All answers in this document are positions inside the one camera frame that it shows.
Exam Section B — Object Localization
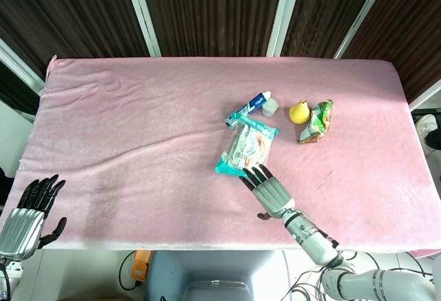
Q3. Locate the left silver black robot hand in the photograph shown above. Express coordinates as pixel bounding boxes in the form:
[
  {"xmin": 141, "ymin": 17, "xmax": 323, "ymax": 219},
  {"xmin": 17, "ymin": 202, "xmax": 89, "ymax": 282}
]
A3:
[{"xmin": 0, "ymin": 174, "xmax": 68, "ymax": 258}]

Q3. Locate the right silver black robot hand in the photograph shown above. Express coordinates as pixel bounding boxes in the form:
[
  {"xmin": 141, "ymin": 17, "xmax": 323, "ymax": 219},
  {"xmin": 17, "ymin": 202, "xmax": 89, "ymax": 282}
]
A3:
[{"xmin": 239, "ymin": 164, "xmax": 296, "ymax": 220}]

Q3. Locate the light blue robot base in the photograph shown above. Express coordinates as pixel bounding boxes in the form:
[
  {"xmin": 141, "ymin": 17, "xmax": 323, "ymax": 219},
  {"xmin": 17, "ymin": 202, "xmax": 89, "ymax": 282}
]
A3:
[{"xmin": 144, "ymin": 249, "xmax": 294, "ymax": 301}]

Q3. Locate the teal clear snack packet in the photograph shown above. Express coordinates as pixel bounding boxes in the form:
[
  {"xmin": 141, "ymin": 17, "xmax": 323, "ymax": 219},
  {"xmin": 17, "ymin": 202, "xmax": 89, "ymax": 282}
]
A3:
[{"xmin": 214, "ymin": 112, "xmax": 280, "ymax": 178}]

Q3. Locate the pink fleece table cloth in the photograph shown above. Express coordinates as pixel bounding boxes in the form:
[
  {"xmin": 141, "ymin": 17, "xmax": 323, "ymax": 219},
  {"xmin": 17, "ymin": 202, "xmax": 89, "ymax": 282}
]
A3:
[{"xmin": 6, "ymin": 55, "xmax": 441, "ymax": 258}]

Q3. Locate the green orange snack bag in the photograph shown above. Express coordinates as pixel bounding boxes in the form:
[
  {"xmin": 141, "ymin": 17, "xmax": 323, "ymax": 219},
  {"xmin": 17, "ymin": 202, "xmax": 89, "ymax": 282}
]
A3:
[{"xmin": 297, "ymin": 98, "xmax": 334, "ymax": 145}]

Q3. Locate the yellow pear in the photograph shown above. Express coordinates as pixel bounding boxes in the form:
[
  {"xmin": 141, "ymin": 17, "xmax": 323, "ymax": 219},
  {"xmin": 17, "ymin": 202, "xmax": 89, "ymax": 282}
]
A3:
[{"xmin": 288, "ymin": 99, "xmax": 311, "ymax": 125}]

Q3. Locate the blue white toothpaste tube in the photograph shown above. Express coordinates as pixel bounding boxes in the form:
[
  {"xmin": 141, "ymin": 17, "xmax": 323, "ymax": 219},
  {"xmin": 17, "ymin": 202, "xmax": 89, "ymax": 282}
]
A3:
[{"xmin": 224, "ymin": 91, "xmax": 272, "ymax": 126}]

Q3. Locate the orange power strip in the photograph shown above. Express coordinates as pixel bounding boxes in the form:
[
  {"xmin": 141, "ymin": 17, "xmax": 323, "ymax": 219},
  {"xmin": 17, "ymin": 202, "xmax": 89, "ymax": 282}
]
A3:
[{"xmin": 130, "ymin": 249, "xmax": 153, "ymax": 279}]

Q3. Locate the white sneaker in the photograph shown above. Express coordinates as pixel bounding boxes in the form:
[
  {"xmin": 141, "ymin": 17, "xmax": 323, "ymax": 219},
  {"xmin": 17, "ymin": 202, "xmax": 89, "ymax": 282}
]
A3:
[{"xmin": 414, "ymin": 114, "xmax": 439, "ymax": 156}]

